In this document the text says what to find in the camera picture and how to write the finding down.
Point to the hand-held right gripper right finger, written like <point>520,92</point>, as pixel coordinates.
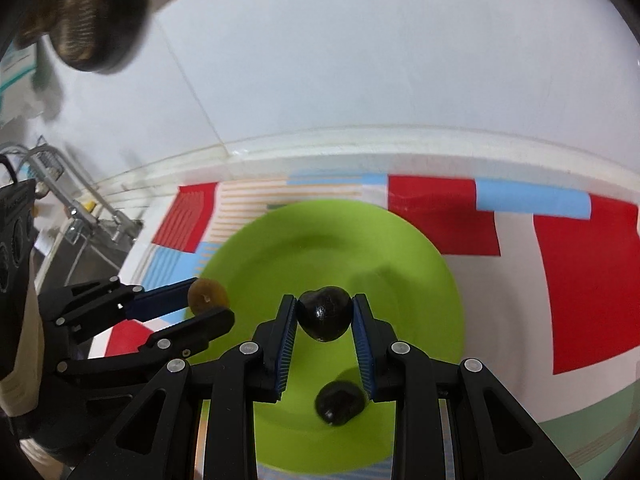
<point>363,355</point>

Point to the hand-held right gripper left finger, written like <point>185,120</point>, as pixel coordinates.
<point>284,355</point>

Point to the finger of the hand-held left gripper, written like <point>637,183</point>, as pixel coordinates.
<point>160,301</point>
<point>200,329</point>

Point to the brown kiwi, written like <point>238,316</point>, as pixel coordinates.
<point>209,296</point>

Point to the green plate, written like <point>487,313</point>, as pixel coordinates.
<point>325,245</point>

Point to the metal faucet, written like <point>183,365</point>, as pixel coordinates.
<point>75,202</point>

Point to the steel sink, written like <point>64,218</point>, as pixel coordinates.
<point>92,257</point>

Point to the beige cloth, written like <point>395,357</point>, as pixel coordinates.
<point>20,375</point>

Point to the white teal packet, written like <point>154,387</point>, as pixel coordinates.
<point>15,67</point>

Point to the red blue patterned table mat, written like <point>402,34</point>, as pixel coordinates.
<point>580,285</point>

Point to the dark round mesh object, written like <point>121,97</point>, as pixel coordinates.
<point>95,15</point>

